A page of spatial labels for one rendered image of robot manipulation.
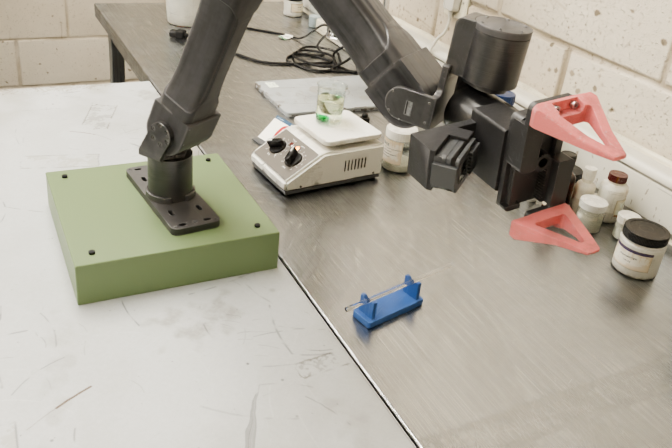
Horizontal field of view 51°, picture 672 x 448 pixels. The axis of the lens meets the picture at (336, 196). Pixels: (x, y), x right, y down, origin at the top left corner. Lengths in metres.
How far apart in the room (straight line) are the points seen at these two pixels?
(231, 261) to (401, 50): 0.39
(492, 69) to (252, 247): 0.43
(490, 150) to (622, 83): 0.73
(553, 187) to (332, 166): 0.58
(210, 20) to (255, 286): 0.35
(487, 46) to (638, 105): 0.70
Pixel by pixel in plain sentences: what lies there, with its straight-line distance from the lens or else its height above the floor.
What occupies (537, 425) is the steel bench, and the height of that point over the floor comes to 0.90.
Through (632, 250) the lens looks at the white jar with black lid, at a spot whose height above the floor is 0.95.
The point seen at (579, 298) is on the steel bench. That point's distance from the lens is 1.08.
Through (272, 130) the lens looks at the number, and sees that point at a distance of 1.39.
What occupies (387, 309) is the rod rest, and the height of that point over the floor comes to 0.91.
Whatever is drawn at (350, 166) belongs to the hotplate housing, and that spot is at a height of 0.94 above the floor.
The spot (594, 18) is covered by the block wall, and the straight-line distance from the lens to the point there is 1.44.
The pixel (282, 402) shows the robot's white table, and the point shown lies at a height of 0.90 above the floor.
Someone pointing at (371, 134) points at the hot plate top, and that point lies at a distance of 1.24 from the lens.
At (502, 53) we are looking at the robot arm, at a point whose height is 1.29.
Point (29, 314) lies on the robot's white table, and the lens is 0.95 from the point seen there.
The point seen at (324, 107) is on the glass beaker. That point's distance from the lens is 1.24.
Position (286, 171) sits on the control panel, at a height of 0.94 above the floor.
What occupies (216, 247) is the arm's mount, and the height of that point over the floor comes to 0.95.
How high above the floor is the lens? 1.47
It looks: 28 degrees down
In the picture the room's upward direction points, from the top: 7 degrees clockwise
